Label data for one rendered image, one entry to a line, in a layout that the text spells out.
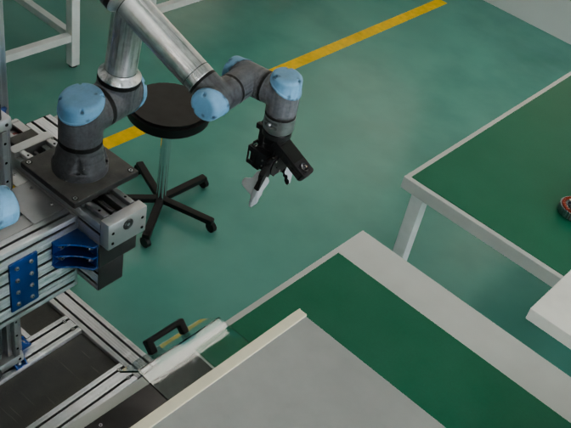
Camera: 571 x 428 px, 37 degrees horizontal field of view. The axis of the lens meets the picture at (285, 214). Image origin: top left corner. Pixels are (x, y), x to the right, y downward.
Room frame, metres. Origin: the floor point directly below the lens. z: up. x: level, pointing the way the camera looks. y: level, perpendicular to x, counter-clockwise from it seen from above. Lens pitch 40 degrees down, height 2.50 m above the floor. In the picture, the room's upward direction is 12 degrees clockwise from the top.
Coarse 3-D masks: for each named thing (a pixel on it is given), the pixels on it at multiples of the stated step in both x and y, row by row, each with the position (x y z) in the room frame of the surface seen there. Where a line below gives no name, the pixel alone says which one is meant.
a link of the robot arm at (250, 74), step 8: (232, 64) 1.71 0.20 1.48; (240, 64) 1.71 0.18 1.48; (248, 64) 1.71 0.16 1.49; (256, 64) 1.72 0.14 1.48; (224, 72) 1.70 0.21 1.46; (232, 72) 1.66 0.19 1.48; (240, 72) 1.67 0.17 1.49; (248, 72) 1.68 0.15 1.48; (256, 72) 1.69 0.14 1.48; (264, 72) 1.69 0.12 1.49; (240, 80) 1.65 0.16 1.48; (248, 80) 1.66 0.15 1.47; (256, 80) 1.67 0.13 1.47; (248, 88) 1.65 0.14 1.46; (256, 88) 1.66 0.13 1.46; (248, 96) 1.66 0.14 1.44; (256, 96) 1.67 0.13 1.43
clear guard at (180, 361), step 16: (208, 320) 1.30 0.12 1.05; (176, 336) 1.26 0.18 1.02; (192, 336) 1.23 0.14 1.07; (208, 336) 1.24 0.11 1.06; (224, 336) 1.25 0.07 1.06; (240, 336) 1.26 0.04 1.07; (160, 352) 1.18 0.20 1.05; (176, 352) 1.18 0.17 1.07; (192, 352) 1.19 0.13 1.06; (208, 352) 1.20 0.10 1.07; (224, 352) 1.21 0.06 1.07; (128, 368) 1.14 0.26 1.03; (144, 368) 1.12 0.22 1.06; (160, 368) 1.13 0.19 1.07; (176, 368) 1.14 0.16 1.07; (192, 368) 1.15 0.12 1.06; (208, 368) 1.16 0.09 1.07; (160, 384) 1.09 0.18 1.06; (176, 384) 1.10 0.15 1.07
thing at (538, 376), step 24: (360, 240) 2.04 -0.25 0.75; (312, 264) 1.89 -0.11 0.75; (360, 264) 1.93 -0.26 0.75; (384, 264) 1.96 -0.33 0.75; (408, 264) 1.98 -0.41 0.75; (408, 288) 1.87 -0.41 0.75; (432, 288) 1.90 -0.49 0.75; (240, 312) 1.63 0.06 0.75; (432, 312) 1.80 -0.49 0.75; (456, 312) 1.82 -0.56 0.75; (456, 336) 1.72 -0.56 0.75; (480, 336) 1.74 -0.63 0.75; (504, 336) 1.76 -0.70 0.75; (504, 360) 1.67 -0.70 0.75; (528, 360) 1.69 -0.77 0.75; (144, 384) 1.32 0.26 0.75; (528, 384) 1.60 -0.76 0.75; (552, 384) 1.62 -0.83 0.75; (96, 408) 1.22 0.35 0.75; (552, 408) 1.53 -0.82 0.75
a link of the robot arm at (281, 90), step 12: (276, 72) 1.67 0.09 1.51; (288, 72) 1.68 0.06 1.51; (264, 84) 1.66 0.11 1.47; (276, 84) 1.65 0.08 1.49; (288, 84) 1.64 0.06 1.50; (300, 84) 1.66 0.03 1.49; (264, 96) 1.65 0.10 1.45; (276, 96) 1.64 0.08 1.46; (288, 96) 1.64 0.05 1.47; (300, 96) 1.67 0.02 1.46; (276, 108) 1.64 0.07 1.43; (288, 108) 1.64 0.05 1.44; (276, 120) 1.64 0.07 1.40; (288, 120) 1.65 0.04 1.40
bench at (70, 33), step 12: (24, 0) 4.04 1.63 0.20; (72, 0) 3.79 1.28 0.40; (36, 12) 3.97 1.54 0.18; (72, 12) 3.79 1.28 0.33; (48, 24) 3.91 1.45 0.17; (60, 24) 3.88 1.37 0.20; (72, 24) 3.79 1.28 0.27; (60, 36) 3.76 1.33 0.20; (72, 36) 3.79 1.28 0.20; (24, 48) 3.57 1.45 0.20; (36, 48) 3.61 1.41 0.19; (48, 48) 3.68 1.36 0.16; (72, 48) 3.79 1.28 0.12; (12, 60) 3.50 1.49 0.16; (72, 60) 3.79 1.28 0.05
